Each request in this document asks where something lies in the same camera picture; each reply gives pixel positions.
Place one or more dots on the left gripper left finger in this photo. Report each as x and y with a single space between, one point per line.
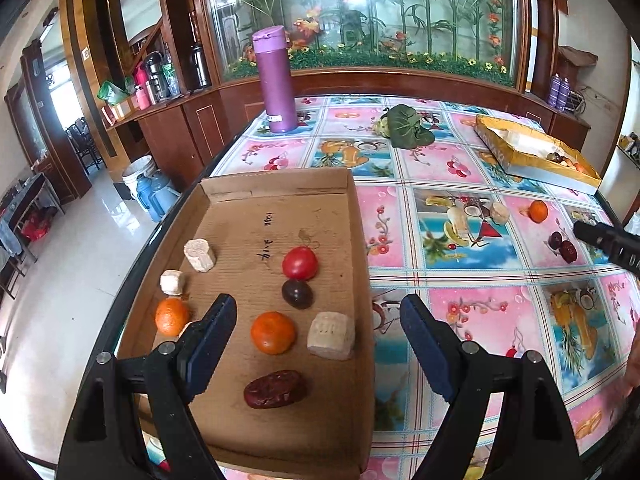
202 345

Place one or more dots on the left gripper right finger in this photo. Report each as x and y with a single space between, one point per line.
435 345

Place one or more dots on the orange tangerine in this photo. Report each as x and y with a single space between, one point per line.
171 315
273 333
537 211

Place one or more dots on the dark red jujube date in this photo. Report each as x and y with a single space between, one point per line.
568 251

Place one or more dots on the dark date bottom edge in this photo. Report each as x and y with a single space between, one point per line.
275 390

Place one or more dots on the dark purple plum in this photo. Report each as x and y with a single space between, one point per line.
298 294

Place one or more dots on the large beige cake block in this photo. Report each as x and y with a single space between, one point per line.
331 336

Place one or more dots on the red tomato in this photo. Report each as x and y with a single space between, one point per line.
300 263

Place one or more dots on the brown cardboard tray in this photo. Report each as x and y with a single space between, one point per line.
252 221

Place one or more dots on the colourful fruit print tablecloth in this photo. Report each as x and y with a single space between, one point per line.
543 342

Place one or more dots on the yellow gift box tray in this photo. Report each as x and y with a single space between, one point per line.
526 152

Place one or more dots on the blue thermos jug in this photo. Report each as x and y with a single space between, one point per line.
156 194

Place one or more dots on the purple spray cans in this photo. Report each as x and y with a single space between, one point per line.
558 92

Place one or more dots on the white plastic bucket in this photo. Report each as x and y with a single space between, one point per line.
144 166

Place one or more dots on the wooden sideboard counter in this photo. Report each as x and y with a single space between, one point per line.
186 134

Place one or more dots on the green leafy vegetable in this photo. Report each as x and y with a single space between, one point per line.
402 126

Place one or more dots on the purple thermos bottle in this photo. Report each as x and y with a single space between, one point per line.
271 53

